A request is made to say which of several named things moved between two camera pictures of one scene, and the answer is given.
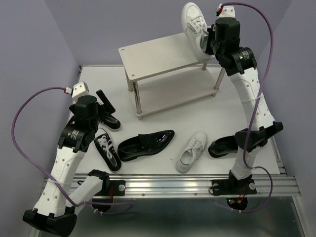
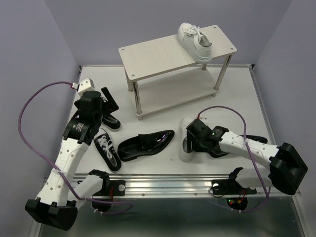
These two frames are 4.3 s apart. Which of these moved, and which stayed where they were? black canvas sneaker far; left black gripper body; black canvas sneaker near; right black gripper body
Moved: right black gripper body
Stayed: left black gripper body; black canvas sneaker near; black canvas sneaker far
